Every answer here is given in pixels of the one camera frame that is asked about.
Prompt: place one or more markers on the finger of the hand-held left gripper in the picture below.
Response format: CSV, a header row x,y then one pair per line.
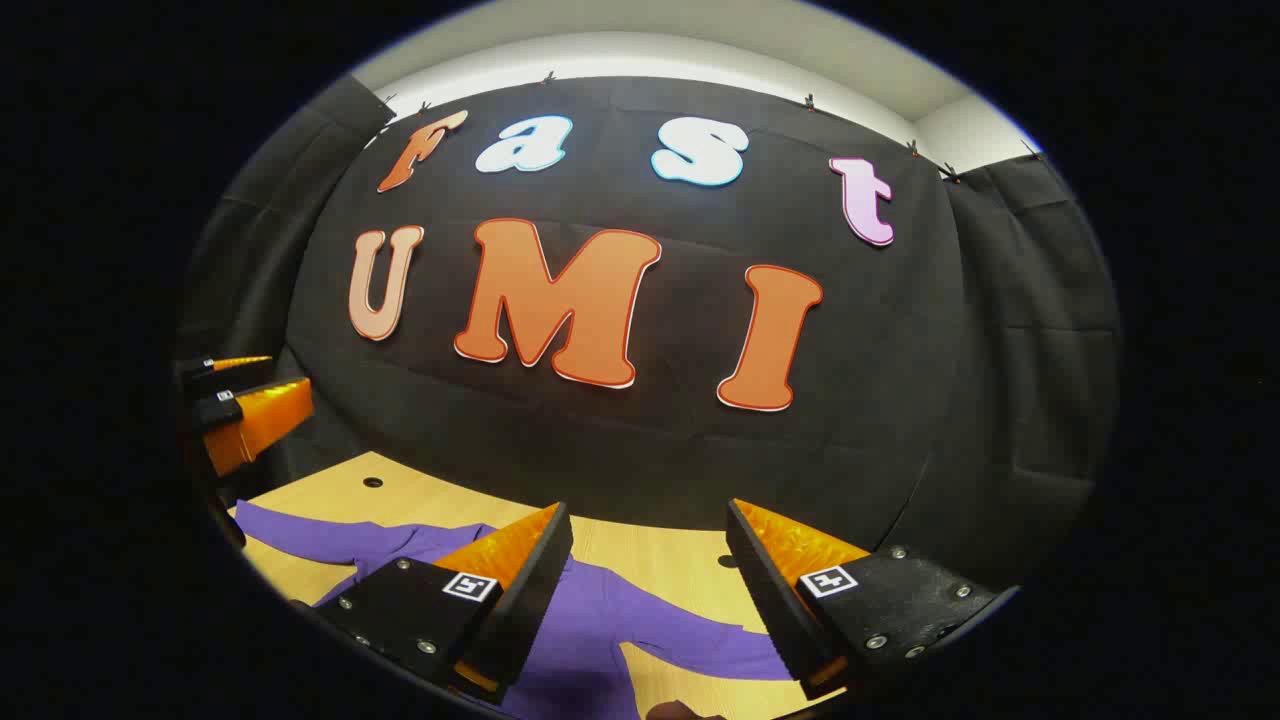
x,y
225,378
255,420

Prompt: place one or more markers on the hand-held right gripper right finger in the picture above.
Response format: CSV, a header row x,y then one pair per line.
x,y
770,590

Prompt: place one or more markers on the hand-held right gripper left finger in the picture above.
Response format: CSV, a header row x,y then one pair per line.
x,y
530,600

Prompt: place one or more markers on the purple shirt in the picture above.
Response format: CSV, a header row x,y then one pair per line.
x,y
600,620

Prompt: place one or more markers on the black backdrop cloth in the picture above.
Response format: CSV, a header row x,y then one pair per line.
x,y
650,440

